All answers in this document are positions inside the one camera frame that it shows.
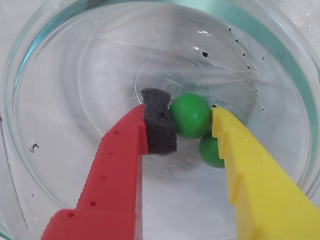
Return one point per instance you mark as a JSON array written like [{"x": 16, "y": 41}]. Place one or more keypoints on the clear glass bowl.
[{"x": 75, "y": 75}]

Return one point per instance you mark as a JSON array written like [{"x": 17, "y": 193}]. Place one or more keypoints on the white table cloth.
[{"x": 311, "y": 15}]

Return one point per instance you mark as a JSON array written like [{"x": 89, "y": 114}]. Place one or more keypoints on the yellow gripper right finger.
[{"x": 262, "y": 190}]

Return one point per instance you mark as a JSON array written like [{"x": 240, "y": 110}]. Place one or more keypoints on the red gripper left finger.
[{"x": 112, "y": 180}]

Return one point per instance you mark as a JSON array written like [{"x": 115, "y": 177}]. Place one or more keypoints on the green round pill ball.
[
  {"x": 210, "y": 155},
  {"x": 190, "y": 116}
]

